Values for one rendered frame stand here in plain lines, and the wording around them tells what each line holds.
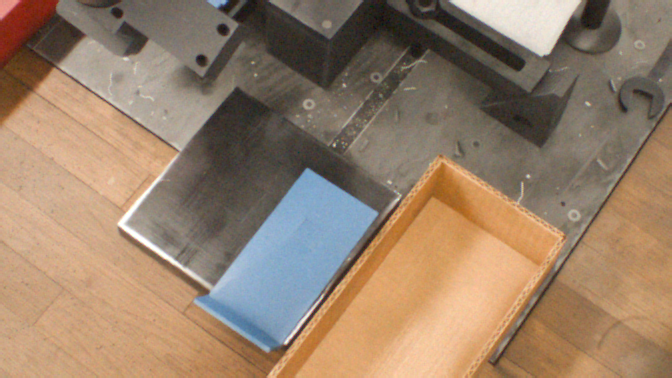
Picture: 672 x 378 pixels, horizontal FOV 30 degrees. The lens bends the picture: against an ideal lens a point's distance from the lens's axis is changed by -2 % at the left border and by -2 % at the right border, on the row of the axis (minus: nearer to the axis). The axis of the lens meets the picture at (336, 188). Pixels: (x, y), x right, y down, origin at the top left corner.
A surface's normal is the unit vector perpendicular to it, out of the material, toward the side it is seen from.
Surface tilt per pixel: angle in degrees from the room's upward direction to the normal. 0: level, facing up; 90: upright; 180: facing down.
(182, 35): 29
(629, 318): 0
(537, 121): 90
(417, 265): 0
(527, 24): 0
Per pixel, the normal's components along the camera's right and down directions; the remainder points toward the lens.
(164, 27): -0.17, 0.01
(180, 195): 0.05, -0.43
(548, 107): -0.58, 0.73
